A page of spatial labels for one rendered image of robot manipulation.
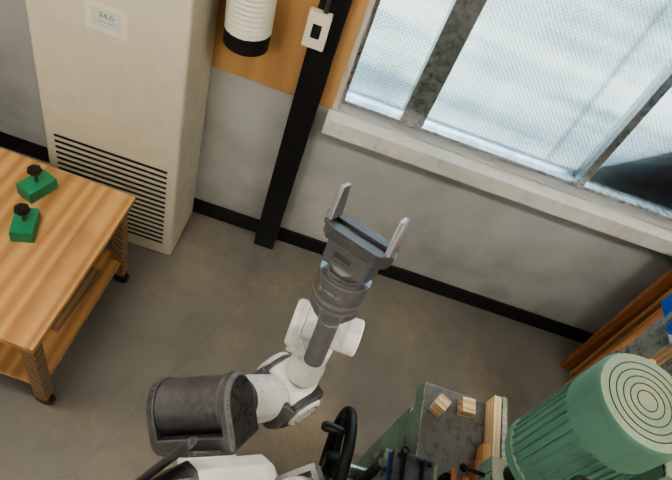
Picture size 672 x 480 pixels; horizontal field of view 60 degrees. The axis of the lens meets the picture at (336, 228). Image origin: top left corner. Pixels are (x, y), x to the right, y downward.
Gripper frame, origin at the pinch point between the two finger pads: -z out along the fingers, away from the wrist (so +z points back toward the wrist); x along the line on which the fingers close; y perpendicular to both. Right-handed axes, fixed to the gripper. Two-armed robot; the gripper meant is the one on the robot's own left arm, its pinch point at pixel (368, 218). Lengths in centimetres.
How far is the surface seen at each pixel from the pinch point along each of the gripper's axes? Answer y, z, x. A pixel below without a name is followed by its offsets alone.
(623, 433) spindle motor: -11, 15, 47
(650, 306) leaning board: -174, 69, 66
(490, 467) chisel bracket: -28, 54, 37
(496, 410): -51, 59, 33
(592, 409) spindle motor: -13.0, 15.7, 42.4
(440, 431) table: -40, 66, 25
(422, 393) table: -46, 64, 16
